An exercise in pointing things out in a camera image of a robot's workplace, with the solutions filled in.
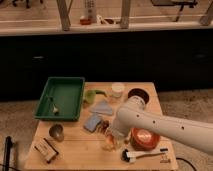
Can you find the orange apple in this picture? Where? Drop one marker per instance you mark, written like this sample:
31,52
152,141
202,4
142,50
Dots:
109,143

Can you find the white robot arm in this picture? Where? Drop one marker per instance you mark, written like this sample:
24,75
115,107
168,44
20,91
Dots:
132,114

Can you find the green plastic tray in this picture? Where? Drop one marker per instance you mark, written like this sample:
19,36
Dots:
67,93

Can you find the small object in tray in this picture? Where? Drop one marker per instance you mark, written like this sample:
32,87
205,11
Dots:
55,109

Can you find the white plastic cup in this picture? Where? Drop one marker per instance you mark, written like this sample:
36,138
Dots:
117,90

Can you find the green ladle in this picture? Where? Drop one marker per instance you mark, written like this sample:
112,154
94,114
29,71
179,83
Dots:
89,95

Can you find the dark brown bowl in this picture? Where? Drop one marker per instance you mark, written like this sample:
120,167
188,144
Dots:
139,92

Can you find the blue sponge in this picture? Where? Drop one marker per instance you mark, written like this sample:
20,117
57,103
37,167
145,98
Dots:
92,122

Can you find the brown pine cone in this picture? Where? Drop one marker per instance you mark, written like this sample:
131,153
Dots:
103,126

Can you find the large orange bowl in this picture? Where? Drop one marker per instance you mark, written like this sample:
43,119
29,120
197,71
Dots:
143,140

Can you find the small metal cup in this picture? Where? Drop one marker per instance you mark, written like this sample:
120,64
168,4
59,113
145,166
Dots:
56,132

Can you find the red item on shelf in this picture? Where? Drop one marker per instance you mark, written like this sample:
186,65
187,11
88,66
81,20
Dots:
85,21

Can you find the small cardboard box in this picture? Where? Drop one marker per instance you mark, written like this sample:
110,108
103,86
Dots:
45,148

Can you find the black stand on floor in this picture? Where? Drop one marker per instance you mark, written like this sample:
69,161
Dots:
7,150

